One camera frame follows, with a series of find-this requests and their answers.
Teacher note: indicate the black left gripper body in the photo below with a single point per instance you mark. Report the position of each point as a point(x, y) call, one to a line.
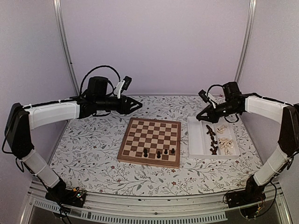
point(103, 104)

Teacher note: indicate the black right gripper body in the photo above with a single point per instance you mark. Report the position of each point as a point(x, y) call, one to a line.
point(229, 110)

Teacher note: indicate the wooden chessboard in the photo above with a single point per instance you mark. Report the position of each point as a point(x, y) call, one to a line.
point(154, 135)

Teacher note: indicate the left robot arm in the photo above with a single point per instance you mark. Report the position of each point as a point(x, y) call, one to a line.
point(23, 119)

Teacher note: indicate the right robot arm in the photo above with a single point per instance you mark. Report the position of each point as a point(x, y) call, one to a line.
point(284, 127)

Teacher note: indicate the light chess pieces pile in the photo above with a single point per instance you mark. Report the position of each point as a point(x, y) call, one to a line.
point(225, 140)

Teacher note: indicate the dark chess pieces pile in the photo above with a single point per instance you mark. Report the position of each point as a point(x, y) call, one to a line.
point(214, 143)

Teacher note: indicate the white divided plastic tray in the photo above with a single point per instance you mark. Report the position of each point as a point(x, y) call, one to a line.
point(200, 141)

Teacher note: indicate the floral patterned table mat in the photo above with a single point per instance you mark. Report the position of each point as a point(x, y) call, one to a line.
point(86, 156)

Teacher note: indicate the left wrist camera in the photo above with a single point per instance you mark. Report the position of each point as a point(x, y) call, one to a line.
point(122, 86)

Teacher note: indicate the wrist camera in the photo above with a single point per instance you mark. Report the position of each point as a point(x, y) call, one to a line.
point(207, 98)
point(122, 86)

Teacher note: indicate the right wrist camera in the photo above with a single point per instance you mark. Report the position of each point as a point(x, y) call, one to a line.
point(207, 98)

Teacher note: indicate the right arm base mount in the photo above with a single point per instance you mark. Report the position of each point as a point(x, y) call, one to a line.
point(252, 193)

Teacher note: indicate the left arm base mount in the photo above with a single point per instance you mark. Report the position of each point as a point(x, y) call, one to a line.
point(61, 195)

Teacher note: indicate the right aluminium frame post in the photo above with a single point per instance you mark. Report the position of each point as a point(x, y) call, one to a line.
point(246, 40)

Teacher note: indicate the aluminium frame post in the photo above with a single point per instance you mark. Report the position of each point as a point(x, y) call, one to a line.
point(65, 47)
point(246, 40)

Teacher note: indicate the left aluminium frame post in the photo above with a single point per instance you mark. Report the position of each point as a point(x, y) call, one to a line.
point(65, 47)

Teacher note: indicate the front aluminium rail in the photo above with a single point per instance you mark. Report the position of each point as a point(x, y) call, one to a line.
point(169, 202)

